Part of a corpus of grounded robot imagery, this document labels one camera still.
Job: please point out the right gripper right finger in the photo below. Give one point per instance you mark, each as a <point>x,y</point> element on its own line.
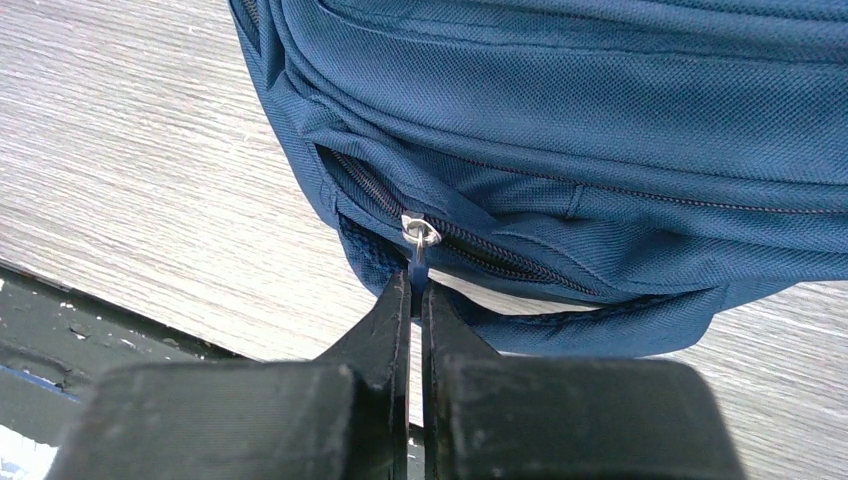
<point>444,335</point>

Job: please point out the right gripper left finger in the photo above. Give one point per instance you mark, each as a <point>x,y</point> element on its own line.
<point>377,351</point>

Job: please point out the navy blue student backpack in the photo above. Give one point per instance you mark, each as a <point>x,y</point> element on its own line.
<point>657,161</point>

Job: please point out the black mounting base plate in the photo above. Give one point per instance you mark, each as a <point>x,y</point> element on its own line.
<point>55,342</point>

